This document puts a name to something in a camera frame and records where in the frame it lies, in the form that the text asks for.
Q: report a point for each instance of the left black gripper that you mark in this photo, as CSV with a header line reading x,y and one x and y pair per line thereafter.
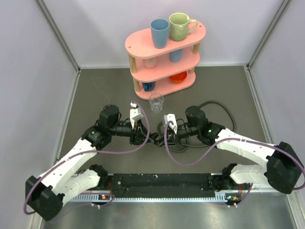
x,y
138,134

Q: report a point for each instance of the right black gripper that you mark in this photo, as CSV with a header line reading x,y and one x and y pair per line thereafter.
x,y
172,139

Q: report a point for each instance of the black valve fitting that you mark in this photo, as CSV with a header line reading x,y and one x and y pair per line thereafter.
x,y
154,137

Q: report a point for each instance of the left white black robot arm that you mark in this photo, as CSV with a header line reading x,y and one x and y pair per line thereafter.
x,y
47,194

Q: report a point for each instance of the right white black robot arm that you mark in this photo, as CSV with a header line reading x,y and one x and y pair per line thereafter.
x,y
276,165

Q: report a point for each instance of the clear plastic cup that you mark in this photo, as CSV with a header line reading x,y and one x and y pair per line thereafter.
x,y
156,101

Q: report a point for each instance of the dark blue mug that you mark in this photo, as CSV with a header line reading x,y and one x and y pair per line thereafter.
x,y
148,87

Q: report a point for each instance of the orange bowl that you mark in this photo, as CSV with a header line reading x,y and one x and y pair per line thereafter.
x,y
179,77

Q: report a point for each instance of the pink three-tier shelf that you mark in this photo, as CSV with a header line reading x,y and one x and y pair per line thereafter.
x,y
139,46

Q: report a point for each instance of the pink cup middle shelf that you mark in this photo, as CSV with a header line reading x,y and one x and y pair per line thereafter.
x,y
150,63

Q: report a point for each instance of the blue cup middle shelf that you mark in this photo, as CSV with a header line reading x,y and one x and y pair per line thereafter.
x,y
175,56

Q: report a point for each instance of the blue tumbler on top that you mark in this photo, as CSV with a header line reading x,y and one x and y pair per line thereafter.
x,y
160,32

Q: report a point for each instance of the green ceramic mug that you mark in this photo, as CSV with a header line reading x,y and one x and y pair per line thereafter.
x,y
180,26

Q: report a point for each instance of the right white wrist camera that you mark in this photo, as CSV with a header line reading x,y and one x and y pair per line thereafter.
x,y
171,120

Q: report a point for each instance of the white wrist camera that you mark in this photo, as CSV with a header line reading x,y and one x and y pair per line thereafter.
x,y
135,112
171,120

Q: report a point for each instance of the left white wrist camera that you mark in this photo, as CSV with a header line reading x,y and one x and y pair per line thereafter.
x,y
135,112

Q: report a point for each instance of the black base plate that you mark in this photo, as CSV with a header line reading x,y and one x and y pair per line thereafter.
x,y
183,185

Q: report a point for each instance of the aluminium rail frame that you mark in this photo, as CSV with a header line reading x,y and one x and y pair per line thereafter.
x,y
102,194

